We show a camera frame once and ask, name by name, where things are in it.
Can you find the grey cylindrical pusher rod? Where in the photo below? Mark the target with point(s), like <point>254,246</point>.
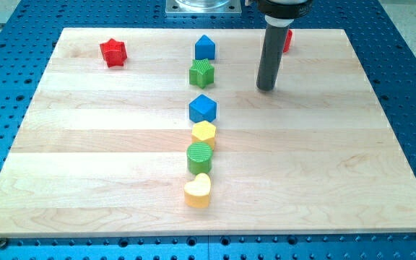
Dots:
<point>271,55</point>

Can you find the red block behind rod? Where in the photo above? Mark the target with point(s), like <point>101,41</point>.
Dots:
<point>288,41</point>

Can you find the yellow heart block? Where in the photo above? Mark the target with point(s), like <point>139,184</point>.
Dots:
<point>197,193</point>

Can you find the yellow hexagon block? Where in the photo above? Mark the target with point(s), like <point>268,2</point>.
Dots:
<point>205,132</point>

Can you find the red star block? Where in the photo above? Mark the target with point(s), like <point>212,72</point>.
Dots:
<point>113,52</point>

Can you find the blue pentagon block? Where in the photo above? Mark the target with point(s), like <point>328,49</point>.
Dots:
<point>205,48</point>

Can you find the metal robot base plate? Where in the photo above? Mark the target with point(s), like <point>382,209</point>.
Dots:
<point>194,7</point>

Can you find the green star block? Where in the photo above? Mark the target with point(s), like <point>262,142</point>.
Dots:
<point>201,73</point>

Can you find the light wooden board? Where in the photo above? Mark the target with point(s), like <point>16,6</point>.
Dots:
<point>102,150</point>

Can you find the blue cube block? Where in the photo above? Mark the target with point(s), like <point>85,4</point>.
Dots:
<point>202,108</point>

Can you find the green cylinder block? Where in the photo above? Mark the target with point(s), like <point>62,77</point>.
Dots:
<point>199,158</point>

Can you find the black robot arm flange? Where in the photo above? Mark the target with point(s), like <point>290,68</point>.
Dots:
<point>284,11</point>

